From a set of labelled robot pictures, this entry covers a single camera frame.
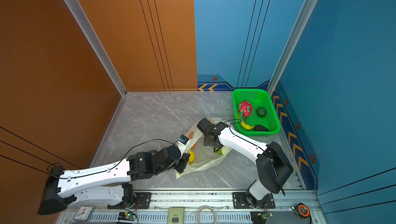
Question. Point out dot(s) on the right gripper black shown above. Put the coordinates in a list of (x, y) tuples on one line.
[(206, 142)]

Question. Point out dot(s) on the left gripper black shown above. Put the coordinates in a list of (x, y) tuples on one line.
[(184, 161)]

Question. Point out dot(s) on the yellow lemon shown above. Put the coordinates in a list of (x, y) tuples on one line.
[(192, 156)]

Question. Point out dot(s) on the translucent yellowish plastic bag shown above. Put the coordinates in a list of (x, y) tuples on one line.
[(206, 158)]

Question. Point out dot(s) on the yellow banana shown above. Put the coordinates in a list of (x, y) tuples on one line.
[(246, 126)]

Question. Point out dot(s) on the pink dragon fruit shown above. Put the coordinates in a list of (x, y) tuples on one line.
[(244, 111)]

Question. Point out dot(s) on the dark green avocado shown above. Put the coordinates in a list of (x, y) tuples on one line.
[(261, 112)]

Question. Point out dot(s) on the green plastic basket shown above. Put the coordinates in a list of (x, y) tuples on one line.
[(255, 114)]

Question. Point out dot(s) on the green round fruit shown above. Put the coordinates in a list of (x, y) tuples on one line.
[(218, 151)]

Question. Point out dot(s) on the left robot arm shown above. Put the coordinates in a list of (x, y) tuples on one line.
[(62, 186)]

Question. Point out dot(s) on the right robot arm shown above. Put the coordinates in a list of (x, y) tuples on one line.
[(273, 166)]

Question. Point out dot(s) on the pale green handheld device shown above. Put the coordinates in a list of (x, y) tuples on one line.
[(176, 215)]

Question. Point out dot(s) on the green circuit board left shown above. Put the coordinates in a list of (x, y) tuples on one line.
[(127, 218)]

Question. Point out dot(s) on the small circuit board right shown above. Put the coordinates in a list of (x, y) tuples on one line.
[(260, 217)]

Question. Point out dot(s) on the small analog clock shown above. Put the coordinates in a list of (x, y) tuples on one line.
[(83, 214)]

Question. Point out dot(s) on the orange black tape measure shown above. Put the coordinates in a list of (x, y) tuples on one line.
[(301, 210)]

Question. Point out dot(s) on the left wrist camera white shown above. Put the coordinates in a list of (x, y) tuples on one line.
[(182, 143)]

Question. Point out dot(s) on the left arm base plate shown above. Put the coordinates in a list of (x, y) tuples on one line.
[(141, 201)]

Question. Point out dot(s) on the aluminium front rail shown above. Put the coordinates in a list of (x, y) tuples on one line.
[(201, 207)]

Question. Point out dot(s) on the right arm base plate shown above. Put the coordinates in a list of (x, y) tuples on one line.
[(241, 200)]

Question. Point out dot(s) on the right aluminium corner post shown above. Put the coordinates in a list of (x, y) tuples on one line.
[(298, 28)]

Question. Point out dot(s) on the aluminium corner post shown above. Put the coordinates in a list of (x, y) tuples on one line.
[(94, 41), (298, 28)]

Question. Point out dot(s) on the left aluminium corner post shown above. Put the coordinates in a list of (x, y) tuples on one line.
[(94, 41)]

